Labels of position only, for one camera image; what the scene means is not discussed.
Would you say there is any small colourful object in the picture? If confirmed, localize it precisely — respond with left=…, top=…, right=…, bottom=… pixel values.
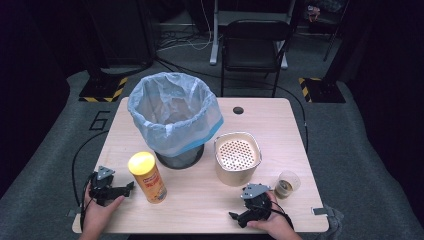
left=305, top=4, right=322, bottom=24

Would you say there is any black base with hazard stripes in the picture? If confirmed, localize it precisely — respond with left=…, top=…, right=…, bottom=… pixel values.
left=78, top=76, right=130, bottom=104
left=298, top=77, right=347, bottom=104

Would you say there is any black folding chair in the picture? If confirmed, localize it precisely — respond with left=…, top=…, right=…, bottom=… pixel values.
left=219, top=19, right=293, bottom=98

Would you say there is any person's right hand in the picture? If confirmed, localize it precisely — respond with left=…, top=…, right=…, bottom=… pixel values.
left=246, top=191, right=295, bottom=238

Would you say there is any right hand-held gripper cable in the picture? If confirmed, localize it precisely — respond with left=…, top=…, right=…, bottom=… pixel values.
left=270, top=201, right=295, bottom=231

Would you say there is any person's left hand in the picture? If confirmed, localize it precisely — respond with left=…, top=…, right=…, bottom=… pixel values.
left=81, top=183, right=126, bottom=236

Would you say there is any left hand-held gripper cable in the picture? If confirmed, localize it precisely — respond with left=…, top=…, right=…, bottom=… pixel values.
left=71, top=129, right=111, bottom=232

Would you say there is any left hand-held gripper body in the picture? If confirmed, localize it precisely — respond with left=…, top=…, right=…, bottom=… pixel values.
left=88, top=165, right=118, bottom=207

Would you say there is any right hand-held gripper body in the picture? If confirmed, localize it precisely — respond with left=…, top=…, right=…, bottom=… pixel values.
left=238, top=182, right=273, bottom=225

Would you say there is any black mesh trash bin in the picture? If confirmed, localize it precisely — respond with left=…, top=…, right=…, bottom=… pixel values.
left=153, top=143, right=205, bottom=170

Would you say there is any dark metal stand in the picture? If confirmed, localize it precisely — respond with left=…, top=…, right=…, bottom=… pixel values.
left=321, top=0, right=352, bottom=63

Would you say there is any yellow-lidded orange chip can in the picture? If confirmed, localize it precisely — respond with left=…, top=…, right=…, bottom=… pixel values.
left=127, top=151, right=168, bottom=205

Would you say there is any beige container with strainer insert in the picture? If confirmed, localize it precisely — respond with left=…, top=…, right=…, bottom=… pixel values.
left=213, top=131, right=263, bottom=188

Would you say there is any grey metal table clamp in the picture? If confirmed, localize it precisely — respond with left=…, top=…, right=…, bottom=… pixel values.
left=311, top=206, right=335, bottom=217
left=65, top=207, right=82, bottom=219

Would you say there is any hand-held gripper cable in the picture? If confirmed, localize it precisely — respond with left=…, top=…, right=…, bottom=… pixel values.
left=71, top=129, right=111, bottom=232
left=270, top=201, right=295, bottom=231

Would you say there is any clear plastic cup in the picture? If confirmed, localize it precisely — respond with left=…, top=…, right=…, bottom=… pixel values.
left=273, top=169, right=302, bottom=200

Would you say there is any white floor cable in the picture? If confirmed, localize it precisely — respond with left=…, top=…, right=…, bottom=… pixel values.
left=156, top=0, right=214, bottom=53

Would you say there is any white desk frame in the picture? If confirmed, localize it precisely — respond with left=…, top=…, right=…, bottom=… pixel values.
left=209, top=0, right=298, bottom=70

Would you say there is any translucent blue-white trash bag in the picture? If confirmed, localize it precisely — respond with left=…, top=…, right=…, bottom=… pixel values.
left=127, top=71, right=225, bottom=158

